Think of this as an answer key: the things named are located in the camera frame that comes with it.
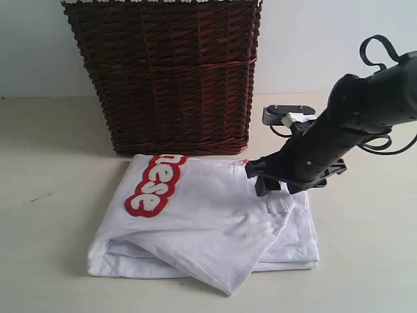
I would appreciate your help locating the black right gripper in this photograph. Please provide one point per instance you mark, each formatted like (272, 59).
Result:
(301, 169)

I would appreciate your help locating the white t-shirt red print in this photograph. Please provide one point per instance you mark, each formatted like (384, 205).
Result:
(174, 216)

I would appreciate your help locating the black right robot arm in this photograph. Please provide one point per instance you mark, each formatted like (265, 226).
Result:
(358, 109)

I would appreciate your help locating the dark red wicker basket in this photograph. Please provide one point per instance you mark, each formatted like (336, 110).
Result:
(171, 76)

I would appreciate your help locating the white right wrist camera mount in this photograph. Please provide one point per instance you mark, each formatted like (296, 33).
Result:
(291, 118)

